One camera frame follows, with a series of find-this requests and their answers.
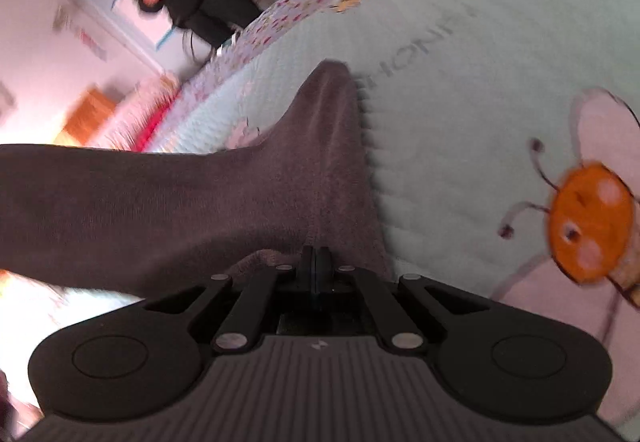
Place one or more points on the mint bee-print quilt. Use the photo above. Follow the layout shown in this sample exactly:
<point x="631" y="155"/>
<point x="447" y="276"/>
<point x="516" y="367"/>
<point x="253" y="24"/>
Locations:
<point x="475" y="97"/>

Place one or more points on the floral bed sheet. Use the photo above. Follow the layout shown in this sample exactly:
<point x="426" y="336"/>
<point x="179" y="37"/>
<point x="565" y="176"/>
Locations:
<point x="280" y="17"/>

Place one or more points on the long floral pillow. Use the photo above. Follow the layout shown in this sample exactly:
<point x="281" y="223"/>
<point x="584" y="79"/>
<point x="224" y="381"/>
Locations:
<point x="135" y="117"/>

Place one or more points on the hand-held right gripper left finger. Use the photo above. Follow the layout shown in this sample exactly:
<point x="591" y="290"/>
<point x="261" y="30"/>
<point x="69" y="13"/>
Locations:
<point x="307" y="272"/>

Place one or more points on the wooden headboard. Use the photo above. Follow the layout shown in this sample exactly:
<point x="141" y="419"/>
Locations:
<point x="87" y="117"/>

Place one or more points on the grey sweater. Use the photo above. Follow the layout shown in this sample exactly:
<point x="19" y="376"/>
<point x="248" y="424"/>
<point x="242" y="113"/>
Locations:
<point x="200" y="202"/>

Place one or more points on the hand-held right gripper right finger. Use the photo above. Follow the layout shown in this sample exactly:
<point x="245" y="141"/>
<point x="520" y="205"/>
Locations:
<point x="324" y="272"/>

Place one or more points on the red cloth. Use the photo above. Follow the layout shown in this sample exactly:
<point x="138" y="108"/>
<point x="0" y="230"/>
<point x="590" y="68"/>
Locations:
<point x="147" y="140"/>

